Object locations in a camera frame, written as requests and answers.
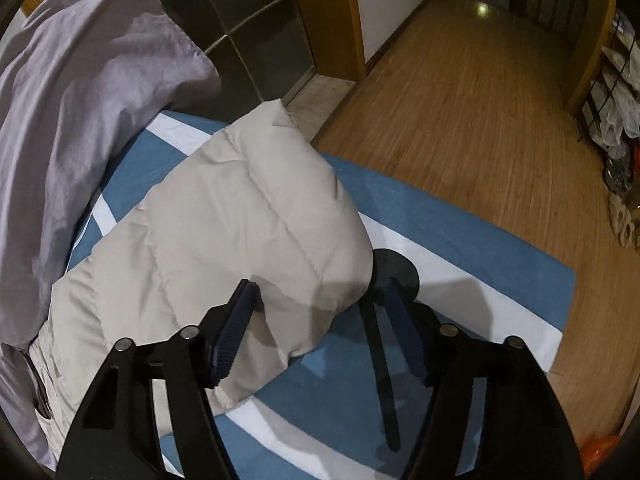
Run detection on orange plastic object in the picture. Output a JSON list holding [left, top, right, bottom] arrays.
[[580, 436, 622, 479]]

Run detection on orange wooden door frame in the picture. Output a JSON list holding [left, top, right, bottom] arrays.
[[297, 0, 367, 81]]

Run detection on dark glass wardrobe door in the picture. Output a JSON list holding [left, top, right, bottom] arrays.
[[160, 0, 316, 122]]

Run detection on black wire storage rack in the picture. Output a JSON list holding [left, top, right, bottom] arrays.
[[577, 9, 639, 195]]

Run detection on lavender duvet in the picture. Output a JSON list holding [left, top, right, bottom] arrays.
[[1, 0, 220, 468]]

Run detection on blue white striped bedsheet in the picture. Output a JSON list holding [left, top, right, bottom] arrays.
[[70, 112, 575, 479]]

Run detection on beige puffer jacket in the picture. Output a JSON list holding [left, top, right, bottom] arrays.
[[29, 101, 372, 454]]

